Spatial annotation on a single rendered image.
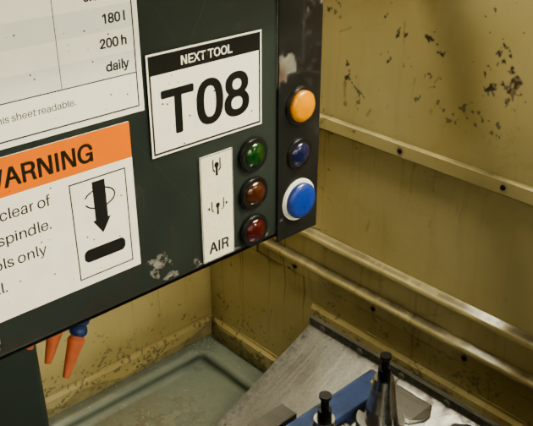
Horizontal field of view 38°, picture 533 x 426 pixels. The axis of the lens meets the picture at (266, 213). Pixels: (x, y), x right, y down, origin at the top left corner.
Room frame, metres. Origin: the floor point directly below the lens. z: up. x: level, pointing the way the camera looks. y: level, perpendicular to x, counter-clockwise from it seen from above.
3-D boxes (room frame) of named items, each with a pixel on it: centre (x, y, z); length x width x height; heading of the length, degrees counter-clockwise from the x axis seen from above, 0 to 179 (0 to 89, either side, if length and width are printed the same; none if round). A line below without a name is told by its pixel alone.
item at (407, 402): (0.82, -0.19, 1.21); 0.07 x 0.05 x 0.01; 43
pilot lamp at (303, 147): (0.57, -0.03, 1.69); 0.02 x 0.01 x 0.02; 133
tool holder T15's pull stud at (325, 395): (0.71, -0.07, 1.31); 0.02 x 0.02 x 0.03
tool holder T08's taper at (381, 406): (0.78, -0.15, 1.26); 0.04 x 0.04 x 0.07
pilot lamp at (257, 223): (0.54, 0.01, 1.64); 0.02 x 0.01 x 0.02; 133
